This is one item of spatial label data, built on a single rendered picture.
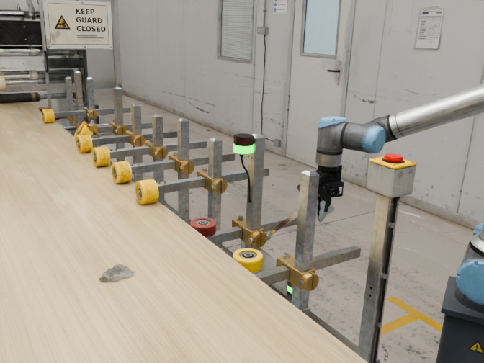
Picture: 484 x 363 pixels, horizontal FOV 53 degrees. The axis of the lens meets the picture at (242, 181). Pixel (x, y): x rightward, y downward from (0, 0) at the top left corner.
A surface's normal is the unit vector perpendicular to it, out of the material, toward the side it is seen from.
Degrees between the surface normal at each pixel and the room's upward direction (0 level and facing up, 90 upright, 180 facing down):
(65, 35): 90
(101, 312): 0
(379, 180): 90
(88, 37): 90
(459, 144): 90
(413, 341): 0
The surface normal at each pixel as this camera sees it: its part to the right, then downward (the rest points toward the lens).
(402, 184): 0.54, 0.28
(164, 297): 0.04, -0.95
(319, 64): -0.84, 0.14
